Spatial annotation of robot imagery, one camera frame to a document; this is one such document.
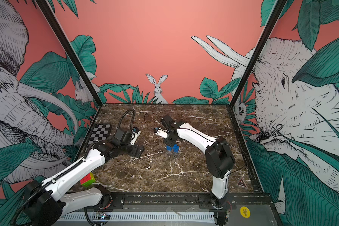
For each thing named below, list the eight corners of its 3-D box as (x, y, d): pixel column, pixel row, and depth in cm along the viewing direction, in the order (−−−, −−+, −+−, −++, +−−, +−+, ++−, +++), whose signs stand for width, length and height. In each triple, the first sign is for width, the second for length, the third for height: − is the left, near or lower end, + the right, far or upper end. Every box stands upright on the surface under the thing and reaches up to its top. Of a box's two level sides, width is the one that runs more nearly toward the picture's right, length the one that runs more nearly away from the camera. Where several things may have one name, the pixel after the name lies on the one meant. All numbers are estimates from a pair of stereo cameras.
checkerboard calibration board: (89, 145, 98) (86, 142, 94) (97, 126, 108) (95, 123, 105) (106, 145, 98) (103, 142, 94) (112, 126, 108) (110, 123, 105)
